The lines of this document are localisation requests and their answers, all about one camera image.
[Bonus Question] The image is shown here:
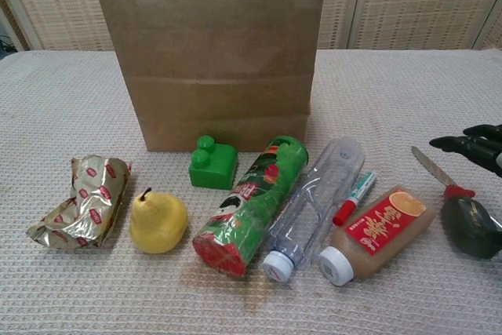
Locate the green chips can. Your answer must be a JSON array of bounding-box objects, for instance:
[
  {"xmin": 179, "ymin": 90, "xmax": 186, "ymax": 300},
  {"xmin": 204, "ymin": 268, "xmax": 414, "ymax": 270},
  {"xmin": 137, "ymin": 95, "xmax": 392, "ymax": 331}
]
[{"xmin": 191, "ymin": 135, "xmax": 311, "ymax": 277}]

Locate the white woven tablecloth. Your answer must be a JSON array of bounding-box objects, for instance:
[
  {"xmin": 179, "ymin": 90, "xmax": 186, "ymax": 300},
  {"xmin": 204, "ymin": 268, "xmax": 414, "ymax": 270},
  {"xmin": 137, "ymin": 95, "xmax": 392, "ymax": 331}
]
[{"xmin": 0, "ymin": 49, "xmax": 502, "ymax": 335}]

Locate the brown sauce bottle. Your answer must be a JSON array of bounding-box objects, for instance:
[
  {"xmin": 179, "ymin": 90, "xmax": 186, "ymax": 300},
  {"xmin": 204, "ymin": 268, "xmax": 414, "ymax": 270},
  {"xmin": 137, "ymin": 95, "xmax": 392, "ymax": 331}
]
[{"xmin": 317, "ymin": 184, "xmax": 437, "ymax": 287}]

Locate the woven folding screen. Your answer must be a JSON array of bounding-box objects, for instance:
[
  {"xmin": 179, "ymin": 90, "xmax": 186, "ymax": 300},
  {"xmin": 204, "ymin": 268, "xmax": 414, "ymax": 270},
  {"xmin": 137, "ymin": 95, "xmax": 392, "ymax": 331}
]
[{"xmin": 0, "ymin": 0, "xmax": 502, "ymax": 52}]

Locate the brown paper bag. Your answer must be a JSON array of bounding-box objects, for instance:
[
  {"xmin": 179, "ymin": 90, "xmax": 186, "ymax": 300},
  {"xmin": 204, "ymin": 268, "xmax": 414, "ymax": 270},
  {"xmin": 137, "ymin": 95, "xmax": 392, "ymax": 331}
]
[{"xmin": 93, "ymin": 0, "xmax": 325, "ymax": 153}]

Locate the green toy block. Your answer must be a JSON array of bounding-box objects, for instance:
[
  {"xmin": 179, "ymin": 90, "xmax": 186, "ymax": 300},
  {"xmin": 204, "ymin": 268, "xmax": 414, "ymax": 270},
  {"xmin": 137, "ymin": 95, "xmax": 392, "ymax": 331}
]
[{"xmin": 187, "ymin": 135, "xmax": 238, "ymax": 189}]

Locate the red capped marker pen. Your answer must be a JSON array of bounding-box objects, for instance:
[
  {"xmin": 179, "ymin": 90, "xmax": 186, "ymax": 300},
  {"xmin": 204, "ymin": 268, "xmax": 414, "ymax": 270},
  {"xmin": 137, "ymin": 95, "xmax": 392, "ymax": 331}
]
[{"xmin": 332, "ymin": 172, "xmax": 378, "ymax": 227}]

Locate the black red small device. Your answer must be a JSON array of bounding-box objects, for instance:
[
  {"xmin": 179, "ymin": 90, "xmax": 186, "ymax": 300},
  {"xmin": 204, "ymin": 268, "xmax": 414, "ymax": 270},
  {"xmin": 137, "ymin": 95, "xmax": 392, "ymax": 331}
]
[{"xmin": 441, "ymin": 184, "xmax": 502, "ymax": 260}]

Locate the gold red snack packet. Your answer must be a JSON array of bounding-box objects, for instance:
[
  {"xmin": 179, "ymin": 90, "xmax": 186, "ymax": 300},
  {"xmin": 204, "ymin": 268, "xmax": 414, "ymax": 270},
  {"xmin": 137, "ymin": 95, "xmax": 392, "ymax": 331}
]
[{"xmin": 25, "ymin": 155, "xmax": 133, "ymax": 253}]

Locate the yellow pear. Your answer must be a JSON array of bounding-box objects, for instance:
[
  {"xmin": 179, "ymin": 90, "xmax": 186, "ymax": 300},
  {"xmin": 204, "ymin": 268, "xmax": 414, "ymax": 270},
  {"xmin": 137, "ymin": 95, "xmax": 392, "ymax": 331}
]
[{"xmin": 129, "ymin": 188, "xmax": 188, "ymax": 254}]

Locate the clear plastic bottle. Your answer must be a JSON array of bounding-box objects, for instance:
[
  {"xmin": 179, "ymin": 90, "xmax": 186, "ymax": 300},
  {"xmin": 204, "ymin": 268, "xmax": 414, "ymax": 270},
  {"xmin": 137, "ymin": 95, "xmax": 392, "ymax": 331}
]
[{"xmin": 262, "ymin": 137, "xmax": 366, "ymax": 283}]

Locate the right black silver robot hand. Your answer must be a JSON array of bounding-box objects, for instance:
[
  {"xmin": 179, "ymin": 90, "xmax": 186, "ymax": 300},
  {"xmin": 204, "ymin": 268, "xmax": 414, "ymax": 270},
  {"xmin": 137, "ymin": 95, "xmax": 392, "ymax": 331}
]
[{"xmin": 429, "ymin": 123, "xmax": 502, "ymax": 179}]

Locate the metal table knife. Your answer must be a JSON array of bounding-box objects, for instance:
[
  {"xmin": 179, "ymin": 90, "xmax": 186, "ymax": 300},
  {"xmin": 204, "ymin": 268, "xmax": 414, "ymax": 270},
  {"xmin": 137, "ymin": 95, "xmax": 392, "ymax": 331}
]
[{"xmin": 410, "ymin": 145, "xmax": 458, "ymax": 188}]

